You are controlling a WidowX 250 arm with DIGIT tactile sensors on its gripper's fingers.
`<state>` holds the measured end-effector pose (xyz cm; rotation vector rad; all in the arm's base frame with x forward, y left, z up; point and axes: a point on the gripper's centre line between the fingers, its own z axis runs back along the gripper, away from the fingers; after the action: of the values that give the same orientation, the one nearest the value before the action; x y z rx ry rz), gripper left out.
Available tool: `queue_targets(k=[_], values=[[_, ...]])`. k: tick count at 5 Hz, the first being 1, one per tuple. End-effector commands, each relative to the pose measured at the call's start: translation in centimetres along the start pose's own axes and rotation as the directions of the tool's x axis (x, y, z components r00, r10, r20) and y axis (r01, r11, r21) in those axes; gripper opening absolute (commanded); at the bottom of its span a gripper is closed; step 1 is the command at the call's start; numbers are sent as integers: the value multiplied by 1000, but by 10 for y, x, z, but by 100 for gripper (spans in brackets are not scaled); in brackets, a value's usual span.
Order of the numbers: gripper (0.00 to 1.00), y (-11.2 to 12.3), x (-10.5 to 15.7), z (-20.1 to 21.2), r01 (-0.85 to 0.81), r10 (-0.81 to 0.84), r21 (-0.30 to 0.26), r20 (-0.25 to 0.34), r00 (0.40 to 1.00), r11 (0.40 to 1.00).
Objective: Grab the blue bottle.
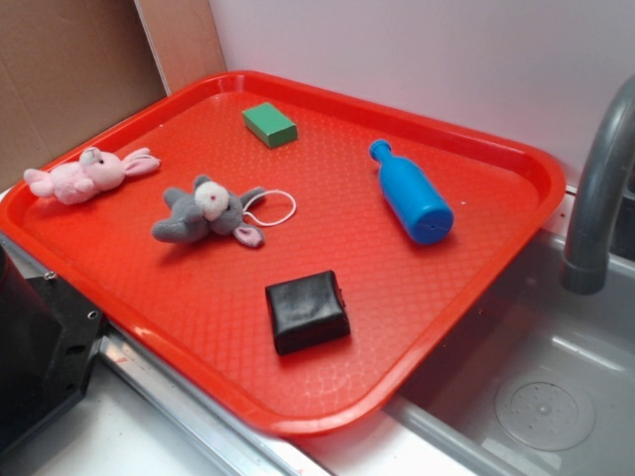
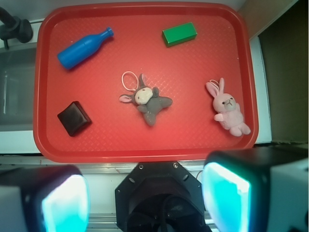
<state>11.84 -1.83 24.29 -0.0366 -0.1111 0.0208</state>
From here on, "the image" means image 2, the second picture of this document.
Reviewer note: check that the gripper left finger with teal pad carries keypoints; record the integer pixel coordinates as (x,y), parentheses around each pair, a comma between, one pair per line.
(46,199)

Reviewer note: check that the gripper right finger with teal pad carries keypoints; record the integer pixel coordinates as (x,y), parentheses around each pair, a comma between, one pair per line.
(262,189)

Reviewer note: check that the blue plastic bottle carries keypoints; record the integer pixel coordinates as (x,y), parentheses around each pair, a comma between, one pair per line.
(83,49)

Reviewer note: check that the pink plush bunny toy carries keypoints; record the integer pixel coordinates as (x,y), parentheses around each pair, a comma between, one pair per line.
(228,112)

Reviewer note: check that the dark brown square block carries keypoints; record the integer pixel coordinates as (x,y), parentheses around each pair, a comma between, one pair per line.
(74,119)

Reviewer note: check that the red plastic tray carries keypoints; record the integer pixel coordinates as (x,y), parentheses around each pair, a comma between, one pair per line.
(184,131)

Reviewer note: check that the grey metal sink basin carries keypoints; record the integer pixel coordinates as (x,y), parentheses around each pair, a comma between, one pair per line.
(17,72)

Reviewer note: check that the grey plush donkey toy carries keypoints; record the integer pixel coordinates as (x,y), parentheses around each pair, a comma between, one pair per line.
(147,100)

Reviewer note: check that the green rectangular block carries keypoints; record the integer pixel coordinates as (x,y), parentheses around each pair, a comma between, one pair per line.
(179,34)

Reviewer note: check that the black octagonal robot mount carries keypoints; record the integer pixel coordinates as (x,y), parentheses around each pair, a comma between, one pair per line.
(160,197)

